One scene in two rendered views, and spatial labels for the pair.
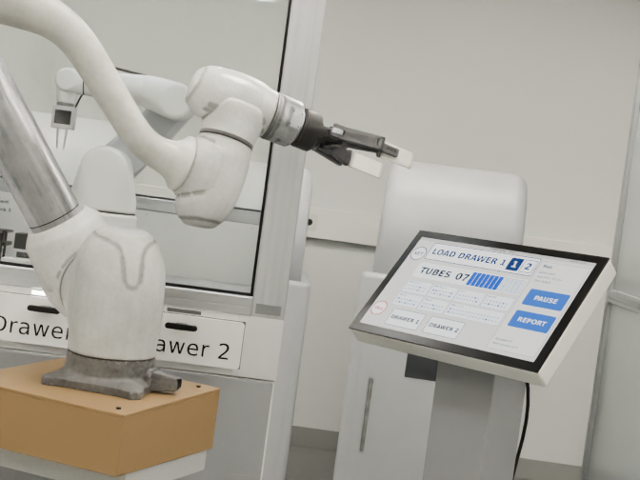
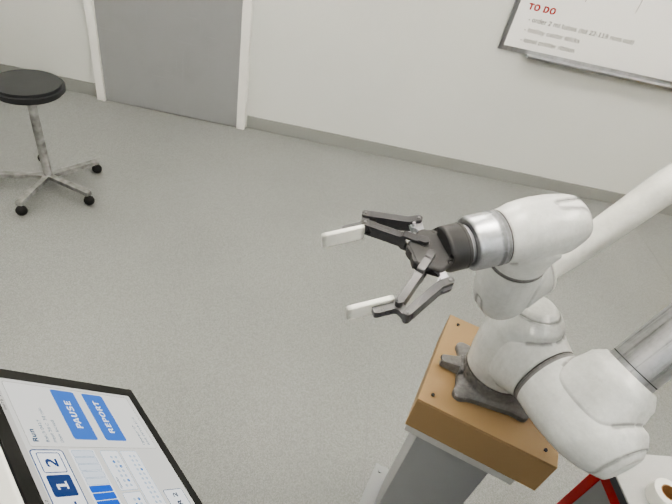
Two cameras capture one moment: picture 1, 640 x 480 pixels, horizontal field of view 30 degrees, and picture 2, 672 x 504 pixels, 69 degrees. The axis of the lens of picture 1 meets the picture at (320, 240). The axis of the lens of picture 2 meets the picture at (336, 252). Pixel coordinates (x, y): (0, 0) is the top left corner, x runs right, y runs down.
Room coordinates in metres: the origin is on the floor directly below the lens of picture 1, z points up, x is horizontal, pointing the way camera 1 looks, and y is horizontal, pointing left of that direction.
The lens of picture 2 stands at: (2.83, -0.19, 1.81)
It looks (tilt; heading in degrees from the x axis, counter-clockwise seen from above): 40 degrees down; 174
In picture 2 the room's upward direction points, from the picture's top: 13 degrees clockwise
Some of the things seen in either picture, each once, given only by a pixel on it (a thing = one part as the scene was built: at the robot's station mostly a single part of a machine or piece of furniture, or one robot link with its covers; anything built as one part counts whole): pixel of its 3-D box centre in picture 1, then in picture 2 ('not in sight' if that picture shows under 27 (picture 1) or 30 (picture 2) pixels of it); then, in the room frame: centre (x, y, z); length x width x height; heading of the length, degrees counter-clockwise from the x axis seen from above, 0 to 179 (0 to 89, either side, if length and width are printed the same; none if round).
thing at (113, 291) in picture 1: (116, 289); (519, 340); (2.09, 0.34, 1.03); 0.18 x 0.16 x 0.22; 26
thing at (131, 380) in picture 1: (120, 370); (485, 371); (2.08, 0.32, 0.90); 0.22 x 0.18 x 0.06; 78
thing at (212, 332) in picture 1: (180, 338); not in sight; (2.78, 0.29, 0.87); 0.29 x 0.02 x 0.11; 93
